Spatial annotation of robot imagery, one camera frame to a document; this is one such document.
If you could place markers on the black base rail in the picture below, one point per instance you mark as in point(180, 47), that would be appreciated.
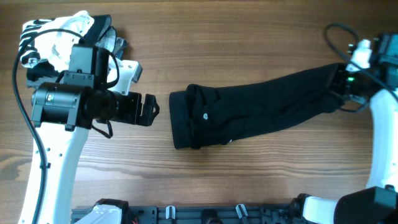
point(241, 213)

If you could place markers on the black folded garment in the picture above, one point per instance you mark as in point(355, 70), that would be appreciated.
point(101, 25)

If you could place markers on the white lace garment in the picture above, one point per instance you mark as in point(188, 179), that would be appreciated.
point(56, 47)

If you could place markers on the black t-shirt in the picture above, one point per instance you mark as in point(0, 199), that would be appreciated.
point(205, 116)

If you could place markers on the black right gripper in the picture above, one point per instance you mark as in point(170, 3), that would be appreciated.
point(336, 83)

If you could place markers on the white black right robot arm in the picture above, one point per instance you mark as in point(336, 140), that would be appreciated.
point(370, 76)

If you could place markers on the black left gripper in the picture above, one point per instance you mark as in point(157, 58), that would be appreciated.
point(135, 101)

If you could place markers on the black white striped garment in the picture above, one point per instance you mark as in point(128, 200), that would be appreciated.
point(35, 51)

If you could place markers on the grey folded garment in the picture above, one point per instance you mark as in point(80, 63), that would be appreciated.
point(45, 72)

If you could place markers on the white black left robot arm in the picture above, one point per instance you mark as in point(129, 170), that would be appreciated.
point(93, 89)

